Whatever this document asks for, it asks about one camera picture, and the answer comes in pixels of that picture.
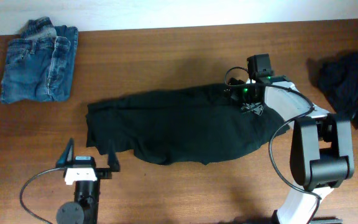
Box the dark navy crumpled garment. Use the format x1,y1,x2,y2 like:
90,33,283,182
317,52,358,128

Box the black jeans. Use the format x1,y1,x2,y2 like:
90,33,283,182
86,83,287,165

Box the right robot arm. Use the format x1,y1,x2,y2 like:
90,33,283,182
224,54,355,224

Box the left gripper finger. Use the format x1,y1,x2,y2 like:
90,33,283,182
55,138,75,168
107,140,121,172

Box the left black cable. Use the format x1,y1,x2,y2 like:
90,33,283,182
19,167,67,224

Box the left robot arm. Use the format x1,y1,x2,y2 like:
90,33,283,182
55,138,121,224

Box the folded blue denim jeans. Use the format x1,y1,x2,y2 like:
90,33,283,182
0,17,79,104

